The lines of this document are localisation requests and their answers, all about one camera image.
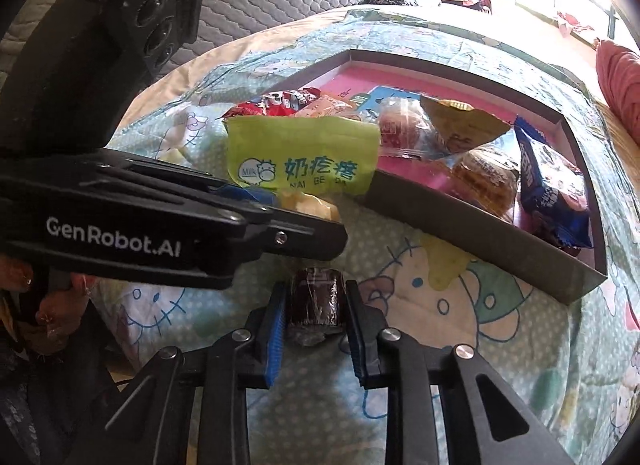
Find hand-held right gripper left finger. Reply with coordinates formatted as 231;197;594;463
107;282;288;465

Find pink book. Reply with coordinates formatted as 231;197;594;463
320;62;596;266

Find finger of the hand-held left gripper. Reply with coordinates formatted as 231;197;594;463
220;212;349;288
100;148;281;213

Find blue snack packet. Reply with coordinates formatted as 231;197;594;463
514;115;593;258

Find yellow snack packet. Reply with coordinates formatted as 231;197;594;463
419;95;513;158

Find red snack packet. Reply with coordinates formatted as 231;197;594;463
222;86;321;121

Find brown roll cake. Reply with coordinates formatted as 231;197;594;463
285;267;348;346

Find round pastry clear packet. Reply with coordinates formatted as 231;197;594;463
372;95;446;161

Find green label pastry packet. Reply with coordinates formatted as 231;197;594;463
450;145;523;226

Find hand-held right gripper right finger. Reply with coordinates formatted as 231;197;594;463
346;279;576;465

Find person's left hand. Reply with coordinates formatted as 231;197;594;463
0;257;96;356

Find clothes on windowsill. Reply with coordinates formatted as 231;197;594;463
552;10;597;44

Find cartoon cat printed blanket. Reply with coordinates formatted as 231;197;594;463
92;5;640;465

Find dark patterned clothing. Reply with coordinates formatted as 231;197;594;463
0;325;131;465

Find green snack packet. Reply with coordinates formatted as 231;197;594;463
222;115;381;223

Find orange hamster snack packet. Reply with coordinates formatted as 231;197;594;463
295;92;353;121

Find red quilt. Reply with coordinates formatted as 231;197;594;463
595;39;640;143

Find grey cardboard box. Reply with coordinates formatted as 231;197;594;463
260;48;608;306

